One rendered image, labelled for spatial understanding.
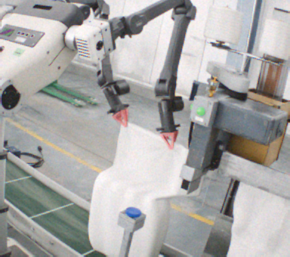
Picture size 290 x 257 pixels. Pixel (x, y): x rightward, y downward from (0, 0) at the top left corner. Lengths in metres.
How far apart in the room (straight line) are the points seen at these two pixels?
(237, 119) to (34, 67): 0.73
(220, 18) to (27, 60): 0.82
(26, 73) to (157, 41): 6.33
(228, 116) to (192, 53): 5.88
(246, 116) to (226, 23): 0.48
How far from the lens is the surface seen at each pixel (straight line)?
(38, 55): 1.36
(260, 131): 1.33
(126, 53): 8.02
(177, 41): 1.67
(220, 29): 1.66
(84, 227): 2.21
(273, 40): 1.59
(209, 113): 1.34
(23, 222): 2.20
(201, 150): 1.42
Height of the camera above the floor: 1.56
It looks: 14 degrees down
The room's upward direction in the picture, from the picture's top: 12 degrees clockwise
